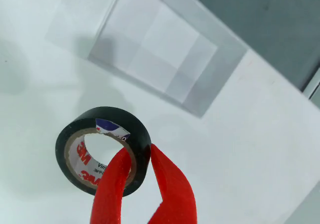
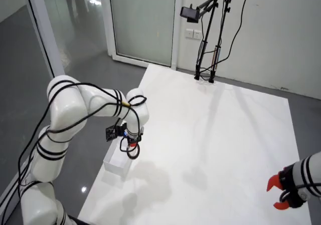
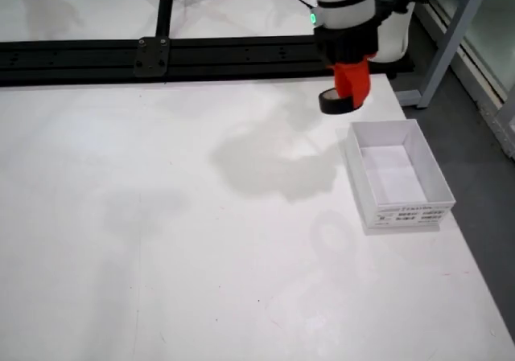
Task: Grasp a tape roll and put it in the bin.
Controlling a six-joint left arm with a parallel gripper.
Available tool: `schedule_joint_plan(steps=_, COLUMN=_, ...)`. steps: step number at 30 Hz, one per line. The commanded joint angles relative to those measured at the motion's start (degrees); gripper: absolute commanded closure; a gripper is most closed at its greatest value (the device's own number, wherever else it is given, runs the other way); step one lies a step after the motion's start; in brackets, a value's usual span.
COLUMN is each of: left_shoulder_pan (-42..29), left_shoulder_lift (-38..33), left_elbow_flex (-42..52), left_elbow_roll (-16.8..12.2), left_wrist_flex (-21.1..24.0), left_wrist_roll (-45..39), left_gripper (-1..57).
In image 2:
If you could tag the white framed frosted glass door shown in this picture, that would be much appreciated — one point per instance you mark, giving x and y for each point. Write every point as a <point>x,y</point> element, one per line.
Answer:
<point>143,22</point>

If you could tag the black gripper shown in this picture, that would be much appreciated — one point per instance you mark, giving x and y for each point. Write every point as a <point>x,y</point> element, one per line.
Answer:
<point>135,134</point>
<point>291,182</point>

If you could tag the white wall socket plate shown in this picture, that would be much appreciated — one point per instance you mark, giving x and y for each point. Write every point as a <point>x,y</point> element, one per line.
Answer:
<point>197,34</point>
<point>189,33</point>

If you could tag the black wrist camera board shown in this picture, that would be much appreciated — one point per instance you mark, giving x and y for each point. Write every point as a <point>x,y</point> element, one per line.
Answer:
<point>111,133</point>

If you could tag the black electrical tape roll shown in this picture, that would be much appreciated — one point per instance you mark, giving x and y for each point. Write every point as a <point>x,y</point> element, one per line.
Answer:
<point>132,157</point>

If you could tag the white six-joint robot arm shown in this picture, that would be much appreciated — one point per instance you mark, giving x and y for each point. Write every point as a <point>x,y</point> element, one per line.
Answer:
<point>65,109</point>

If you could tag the white rectangular cardboard bin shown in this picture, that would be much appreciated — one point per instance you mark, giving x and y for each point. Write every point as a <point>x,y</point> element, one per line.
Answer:
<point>113,168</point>

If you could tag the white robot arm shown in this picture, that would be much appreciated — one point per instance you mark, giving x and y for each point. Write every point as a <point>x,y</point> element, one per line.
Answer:
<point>313,170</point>

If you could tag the black phone camera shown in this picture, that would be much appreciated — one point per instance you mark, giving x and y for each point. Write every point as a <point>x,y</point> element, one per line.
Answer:
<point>189,13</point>

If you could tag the black boom stand holding phone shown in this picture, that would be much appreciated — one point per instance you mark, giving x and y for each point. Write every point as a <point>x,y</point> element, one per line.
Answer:
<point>202,45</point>

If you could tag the grey metal partition frame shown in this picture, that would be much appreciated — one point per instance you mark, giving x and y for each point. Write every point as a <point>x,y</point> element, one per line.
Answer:
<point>47,34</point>

